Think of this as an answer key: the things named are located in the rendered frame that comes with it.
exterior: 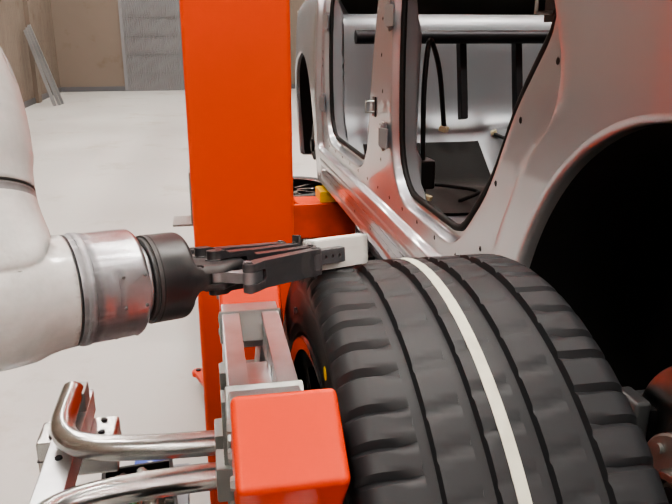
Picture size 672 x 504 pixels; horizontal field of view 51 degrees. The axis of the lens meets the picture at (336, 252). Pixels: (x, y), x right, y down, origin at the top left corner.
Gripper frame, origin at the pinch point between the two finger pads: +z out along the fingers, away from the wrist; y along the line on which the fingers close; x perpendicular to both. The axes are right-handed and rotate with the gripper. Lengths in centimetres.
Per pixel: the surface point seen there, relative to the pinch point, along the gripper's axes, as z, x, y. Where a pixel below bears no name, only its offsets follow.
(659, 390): 50, -25, 6
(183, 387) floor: 68, -89, -209
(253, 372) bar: -9.2, -10.9, -1.4
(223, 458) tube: -13.1, -18.4, -1.0
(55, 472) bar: -25.3, -21.2, -14.3
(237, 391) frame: -14.9, -9.2, 6.4
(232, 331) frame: -9.6, -7.4, -4.7
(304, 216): 129, -23, -207
